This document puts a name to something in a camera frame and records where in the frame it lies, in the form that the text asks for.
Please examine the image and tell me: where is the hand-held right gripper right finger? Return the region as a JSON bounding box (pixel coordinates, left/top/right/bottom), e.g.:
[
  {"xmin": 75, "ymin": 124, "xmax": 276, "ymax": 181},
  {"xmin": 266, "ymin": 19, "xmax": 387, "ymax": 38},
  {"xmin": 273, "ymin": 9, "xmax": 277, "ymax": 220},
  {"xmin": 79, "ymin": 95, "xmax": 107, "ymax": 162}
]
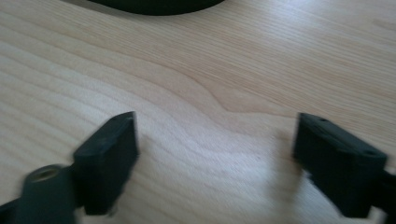
[{"xmin": 291, "ymin": 112, "xmax": 389, "ymax": 219}]

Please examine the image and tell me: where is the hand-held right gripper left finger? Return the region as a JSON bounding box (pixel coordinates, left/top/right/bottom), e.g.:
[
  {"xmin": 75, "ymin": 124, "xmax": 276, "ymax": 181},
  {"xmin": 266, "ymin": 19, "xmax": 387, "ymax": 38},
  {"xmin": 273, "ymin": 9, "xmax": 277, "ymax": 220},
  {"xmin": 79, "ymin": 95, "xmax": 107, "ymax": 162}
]
[{"xmin": 72, "ymin": 110, "xmax": 140, "ymax": 217}]

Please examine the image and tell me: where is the dark round object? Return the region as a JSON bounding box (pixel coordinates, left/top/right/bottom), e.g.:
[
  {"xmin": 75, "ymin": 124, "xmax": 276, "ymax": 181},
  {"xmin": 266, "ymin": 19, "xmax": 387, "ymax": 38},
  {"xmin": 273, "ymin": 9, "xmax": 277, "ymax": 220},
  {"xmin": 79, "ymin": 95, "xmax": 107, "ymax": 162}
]
[{"xmin": 88, "ymin": 0, "xmax": 226, "ymax": 17}]

